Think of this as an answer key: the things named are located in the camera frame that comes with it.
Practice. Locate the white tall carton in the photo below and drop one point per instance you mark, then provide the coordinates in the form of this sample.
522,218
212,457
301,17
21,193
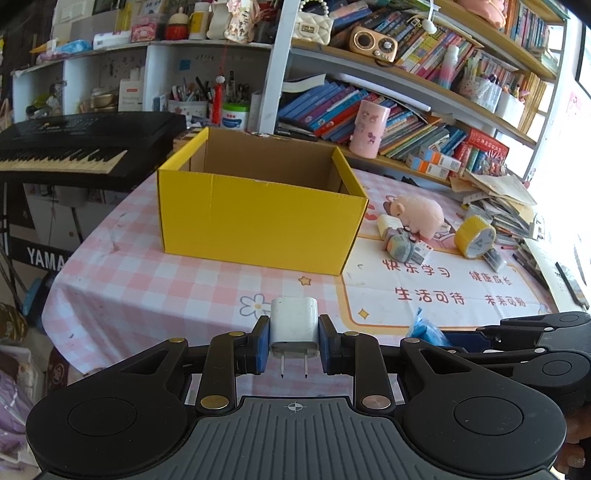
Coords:
254,110

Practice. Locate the black keyboard stand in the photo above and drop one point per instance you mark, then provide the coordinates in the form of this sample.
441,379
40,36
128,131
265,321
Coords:
41,256

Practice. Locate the white storage bin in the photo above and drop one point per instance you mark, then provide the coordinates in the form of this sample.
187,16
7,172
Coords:
510,108

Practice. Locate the brass bowl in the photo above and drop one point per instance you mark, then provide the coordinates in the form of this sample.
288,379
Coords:
104,101

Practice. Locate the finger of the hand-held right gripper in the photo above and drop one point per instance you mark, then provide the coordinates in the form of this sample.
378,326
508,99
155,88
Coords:
503,357
512,328

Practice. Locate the white jar green lid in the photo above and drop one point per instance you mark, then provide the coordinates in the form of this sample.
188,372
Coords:
235,117

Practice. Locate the row of yellow booklets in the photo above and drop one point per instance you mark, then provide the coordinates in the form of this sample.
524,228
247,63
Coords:
533,104

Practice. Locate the purple cloth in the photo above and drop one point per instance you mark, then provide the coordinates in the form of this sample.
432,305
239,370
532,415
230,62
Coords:
16,415

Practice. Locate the small white printed box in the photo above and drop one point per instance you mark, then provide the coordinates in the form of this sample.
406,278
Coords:
421,253

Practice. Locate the bunch of pens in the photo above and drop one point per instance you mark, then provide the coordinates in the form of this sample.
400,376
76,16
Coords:
194,90

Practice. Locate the wooden chessboard box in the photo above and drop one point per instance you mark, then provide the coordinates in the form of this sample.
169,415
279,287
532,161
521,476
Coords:
184,141

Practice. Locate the black pen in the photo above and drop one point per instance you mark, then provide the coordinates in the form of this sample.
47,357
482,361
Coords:
571,282

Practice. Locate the wooden bookshelf white frame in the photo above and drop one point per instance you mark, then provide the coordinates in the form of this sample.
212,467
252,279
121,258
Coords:
279,55

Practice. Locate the person's right hand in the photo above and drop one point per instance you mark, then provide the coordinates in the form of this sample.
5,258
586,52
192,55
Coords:
578,438

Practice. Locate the grey flat case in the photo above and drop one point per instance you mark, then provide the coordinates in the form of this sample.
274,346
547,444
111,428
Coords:
495,261

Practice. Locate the orange white small box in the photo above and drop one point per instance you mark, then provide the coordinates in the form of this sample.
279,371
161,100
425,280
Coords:
441,158
427,168

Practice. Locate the yellow cardboard box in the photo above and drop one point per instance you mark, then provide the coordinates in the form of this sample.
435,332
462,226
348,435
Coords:
254,221

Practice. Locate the black electronic keyboard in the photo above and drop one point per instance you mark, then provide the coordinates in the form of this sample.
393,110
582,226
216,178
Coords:
83,134

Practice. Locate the pile of papers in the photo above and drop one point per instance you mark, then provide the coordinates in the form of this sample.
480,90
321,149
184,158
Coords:
498,194

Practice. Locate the white paper sheet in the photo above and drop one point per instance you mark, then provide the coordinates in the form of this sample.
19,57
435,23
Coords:
554,258

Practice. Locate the blue tissue pack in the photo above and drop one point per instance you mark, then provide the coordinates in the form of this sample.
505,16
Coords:
422,328

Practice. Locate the grey toy figure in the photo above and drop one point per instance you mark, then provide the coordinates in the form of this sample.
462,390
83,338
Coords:
399,247

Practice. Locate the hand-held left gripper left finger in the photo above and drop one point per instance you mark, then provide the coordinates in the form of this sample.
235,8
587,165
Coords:
262,344

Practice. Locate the row of colourful books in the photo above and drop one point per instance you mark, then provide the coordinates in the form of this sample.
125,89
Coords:
323,110

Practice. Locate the thick white-paged book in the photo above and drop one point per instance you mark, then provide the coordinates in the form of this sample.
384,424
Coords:
302,84

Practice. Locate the cream paper bag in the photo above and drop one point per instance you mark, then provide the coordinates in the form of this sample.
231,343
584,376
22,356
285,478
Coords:
231,23

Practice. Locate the pink blue gradient bottle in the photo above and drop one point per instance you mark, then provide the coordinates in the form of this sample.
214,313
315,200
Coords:
449,67

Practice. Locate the pink pig plush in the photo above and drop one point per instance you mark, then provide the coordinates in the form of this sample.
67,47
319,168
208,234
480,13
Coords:
420,214

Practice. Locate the red round doll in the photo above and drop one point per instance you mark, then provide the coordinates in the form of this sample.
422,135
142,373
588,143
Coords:
177,25

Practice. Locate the small white charger plug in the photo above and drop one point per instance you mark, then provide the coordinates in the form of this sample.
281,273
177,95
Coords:
294,323

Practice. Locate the pink checkered desktop cloth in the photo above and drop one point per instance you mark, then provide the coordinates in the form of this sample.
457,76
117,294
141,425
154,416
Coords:
138,286

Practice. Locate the white pen holder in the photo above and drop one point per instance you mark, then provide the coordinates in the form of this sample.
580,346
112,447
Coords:
187,110

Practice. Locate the pink printed cup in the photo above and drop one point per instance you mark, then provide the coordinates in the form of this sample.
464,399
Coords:
368,129

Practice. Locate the white quilted handbag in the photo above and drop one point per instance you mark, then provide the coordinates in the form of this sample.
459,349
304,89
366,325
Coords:
315,25

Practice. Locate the shelf row of books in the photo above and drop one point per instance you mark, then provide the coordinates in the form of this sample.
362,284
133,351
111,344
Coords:
415,41

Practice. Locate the pink printed box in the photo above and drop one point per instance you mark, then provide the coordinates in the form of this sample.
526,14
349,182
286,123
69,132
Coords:
146,30

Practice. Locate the white box red label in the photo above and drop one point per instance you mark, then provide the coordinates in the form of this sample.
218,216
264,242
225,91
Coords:
130,94

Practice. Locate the yellow tape roll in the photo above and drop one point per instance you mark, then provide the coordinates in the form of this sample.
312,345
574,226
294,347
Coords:
464,242

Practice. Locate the black notebook stack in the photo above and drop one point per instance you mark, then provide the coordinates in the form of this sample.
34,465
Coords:
295,131

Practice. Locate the white shelf unit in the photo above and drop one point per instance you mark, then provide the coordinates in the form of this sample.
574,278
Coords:
161,60

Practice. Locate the wooden retro radio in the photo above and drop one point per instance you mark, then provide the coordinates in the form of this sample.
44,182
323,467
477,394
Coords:
373,45

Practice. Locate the red tassel ornament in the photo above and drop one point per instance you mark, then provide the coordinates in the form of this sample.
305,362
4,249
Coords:
217,101

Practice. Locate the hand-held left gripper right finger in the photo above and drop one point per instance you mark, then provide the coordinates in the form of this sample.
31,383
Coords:
328,344

